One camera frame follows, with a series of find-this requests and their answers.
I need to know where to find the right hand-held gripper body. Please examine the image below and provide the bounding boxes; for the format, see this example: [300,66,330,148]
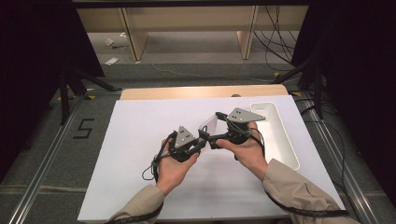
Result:
[226,107,266,146]

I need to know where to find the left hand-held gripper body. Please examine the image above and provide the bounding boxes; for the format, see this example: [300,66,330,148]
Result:
[168,125,200,162]

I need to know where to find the white plastic bin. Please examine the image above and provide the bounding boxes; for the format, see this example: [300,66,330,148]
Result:
[249,102,301,172]

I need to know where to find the person's right hand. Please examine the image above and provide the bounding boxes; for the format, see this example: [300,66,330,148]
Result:
[215,120,270,182]

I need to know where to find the person's left hand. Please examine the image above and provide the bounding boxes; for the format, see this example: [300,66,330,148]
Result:
[156,139,201,197]

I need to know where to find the black tripod stand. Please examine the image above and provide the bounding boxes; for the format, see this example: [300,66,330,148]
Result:
[57,66,123,126]
[270,54,326,120]

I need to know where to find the light wooden desk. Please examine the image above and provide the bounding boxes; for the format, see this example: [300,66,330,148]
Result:
[76,5,309,63]

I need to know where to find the black curtain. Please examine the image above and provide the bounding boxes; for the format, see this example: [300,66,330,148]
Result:
[290,0,396,208]
[0,0,106,185]

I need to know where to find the left hand-held gripper cable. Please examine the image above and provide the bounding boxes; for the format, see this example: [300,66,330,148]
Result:
[104,131,178,224]

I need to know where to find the hand-held gripper cable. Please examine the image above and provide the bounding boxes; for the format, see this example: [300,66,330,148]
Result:
[247,125,350,218]
[104,131,178,224]

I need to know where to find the white floor cable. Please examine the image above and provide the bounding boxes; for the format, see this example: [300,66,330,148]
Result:
[151,63,275,84]

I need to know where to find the bundle of black cables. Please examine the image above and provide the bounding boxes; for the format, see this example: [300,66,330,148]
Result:
[252,5,297,73]

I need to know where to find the right hand-held gripper cable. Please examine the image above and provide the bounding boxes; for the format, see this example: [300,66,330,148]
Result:
[247,125,350,218]

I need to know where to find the aluminium floor rail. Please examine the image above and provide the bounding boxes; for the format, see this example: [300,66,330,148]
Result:
[297,91,381,224]
[7,92,83,224]

